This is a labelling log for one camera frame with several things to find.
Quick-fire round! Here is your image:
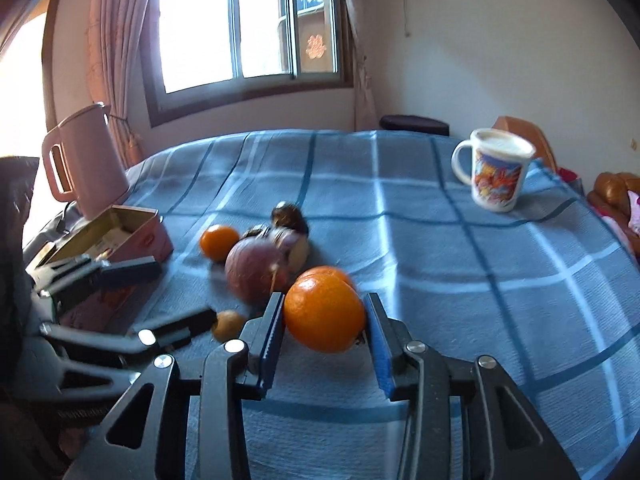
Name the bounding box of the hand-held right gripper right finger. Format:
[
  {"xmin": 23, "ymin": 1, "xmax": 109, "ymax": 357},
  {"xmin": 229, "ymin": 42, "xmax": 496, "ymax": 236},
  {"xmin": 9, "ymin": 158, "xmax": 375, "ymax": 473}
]
[{"xmin": 363, "ymin": 291, "xmax": 581, "ymax": 480}]

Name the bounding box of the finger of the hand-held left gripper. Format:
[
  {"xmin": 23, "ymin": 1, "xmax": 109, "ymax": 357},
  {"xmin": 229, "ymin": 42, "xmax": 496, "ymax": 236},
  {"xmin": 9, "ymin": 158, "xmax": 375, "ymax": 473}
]
[
  {"xmin": 39, "ymin": 308, "xmax": 219, "ymax": 361},
  {"xmin": 30, "ymin": 255, "xmax": 164, "ymax": 312}
]

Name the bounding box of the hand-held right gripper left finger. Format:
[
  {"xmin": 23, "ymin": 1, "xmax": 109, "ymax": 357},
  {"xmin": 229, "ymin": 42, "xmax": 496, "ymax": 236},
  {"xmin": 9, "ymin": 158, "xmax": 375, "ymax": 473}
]
[{"xmin": 62, "ymin": 291, "xmax": 288, "ymax": 480}]

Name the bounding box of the pink tin box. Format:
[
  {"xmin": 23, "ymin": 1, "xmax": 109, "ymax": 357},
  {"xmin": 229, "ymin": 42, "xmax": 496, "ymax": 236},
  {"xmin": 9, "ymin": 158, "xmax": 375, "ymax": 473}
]
[{"xmin": 39, "ymin": 205, "xmax": 175, "ymax": 331}]

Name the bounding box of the brown longan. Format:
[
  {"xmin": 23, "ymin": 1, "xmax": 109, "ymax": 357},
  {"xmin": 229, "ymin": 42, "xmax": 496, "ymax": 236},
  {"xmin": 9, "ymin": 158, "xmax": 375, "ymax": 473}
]
[{"xmin": 211, "ymin": 310, "xmax": 247, "ymax": 343}]

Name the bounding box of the large orange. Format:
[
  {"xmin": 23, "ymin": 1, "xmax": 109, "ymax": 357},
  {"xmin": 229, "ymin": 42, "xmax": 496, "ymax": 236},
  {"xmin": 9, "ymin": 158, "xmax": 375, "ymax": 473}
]
[{"xmin": 283, "ymin": 276, "xmax": 367, "ymax": 354}]

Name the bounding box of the small orange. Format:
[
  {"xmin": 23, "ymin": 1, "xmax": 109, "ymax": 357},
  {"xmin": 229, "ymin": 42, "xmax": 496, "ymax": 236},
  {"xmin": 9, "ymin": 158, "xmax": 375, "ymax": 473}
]
[{"xmin": 200, "ymin": 225, "xmax": 241, "ymax": 262}]

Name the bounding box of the brown striped mushroom piece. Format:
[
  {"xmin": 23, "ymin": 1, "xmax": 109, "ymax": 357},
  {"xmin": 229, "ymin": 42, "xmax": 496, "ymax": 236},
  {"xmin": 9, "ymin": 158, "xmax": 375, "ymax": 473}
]
[{"xmin": 270, "ymin": 227, "xmax": 310, "ymax": 271}]

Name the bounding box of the dark brown mushroom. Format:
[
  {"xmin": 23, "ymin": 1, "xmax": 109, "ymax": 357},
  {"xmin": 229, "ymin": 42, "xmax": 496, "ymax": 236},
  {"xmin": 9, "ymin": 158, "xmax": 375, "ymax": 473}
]
[{"xmin": 270, "ymin": 201, "xmax": 308, "ymax": 235}]

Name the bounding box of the white printed paper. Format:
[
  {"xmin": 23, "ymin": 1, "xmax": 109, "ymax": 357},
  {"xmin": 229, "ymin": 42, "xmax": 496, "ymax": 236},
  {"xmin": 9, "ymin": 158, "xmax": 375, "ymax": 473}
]
[{"xmin": 75, "ymin": 227, "xmax": 133, "ymax": 261}]

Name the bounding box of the blue plaid blanket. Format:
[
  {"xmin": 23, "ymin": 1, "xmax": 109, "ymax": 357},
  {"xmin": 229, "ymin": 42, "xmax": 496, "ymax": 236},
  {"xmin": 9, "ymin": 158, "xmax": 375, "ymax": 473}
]
[{"xmin": 25, "ymin": 129, "xmax": 640, "ymax": 480}]

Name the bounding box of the dark cloth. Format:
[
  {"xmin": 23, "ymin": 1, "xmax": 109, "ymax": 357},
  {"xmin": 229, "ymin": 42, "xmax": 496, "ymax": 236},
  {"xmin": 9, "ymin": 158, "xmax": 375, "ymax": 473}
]
[{"xmin": 0, "ymin": 156, "xmax": 41, "ymax": 341}]

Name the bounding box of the pink curtain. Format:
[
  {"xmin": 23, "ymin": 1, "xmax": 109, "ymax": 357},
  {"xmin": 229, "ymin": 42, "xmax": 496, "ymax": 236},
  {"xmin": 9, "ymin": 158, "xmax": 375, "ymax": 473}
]
[
  {"xmin": 85, "ymin": 0, "xmax": 166, "ymax": 166},
  {"xmin": 335, "ymin": 0, "xmax": 381, "ymax": 131}
]

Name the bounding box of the white cartoon print mug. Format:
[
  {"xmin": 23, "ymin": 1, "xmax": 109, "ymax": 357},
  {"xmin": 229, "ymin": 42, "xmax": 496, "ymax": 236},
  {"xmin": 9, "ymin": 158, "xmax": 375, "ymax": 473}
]
[{"xmin": 451, "ymin": 128, "xmax": 537, "ymax": 213}]

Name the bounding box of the dark round stool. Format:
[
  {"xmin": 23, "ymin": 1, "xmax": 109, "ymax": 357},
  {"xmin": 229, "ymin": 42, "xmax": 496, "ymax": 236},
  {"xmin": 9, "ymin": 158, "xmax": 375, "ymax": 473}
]
[{"xmin": 380, "ymin": 114, "xmax": 451, "ymax": 137}]

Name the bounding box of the brown framed window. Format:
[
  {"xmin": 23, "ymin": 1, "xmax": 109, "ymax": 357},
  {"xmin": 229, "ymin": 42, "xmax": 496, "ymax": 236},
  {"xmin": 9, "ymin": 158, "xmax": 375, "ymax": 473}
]
[{"xmin": 142, "ymin": 0, "xmax": 353, "ymax": 128}]

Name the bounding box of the brown leather armchair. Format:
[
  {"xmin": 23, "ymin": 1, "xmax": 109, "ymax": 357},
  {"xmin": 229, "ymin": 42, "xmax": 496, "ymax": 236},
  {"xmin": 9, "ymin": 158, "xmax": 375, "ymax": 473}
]
[{"xmin": 492, "ymin": 116, "xmax": 558, "ymax": 171}]

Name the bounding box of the brown leather sofa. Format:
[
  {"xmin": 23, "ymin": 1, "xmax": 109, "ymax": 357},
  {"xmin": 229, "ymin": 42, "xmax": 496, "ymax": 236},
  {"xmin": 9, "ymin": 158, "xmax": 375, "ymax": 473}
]
[{"xmin": 587, "ymin": 172, "xmax": 640, "ymax": 256}]

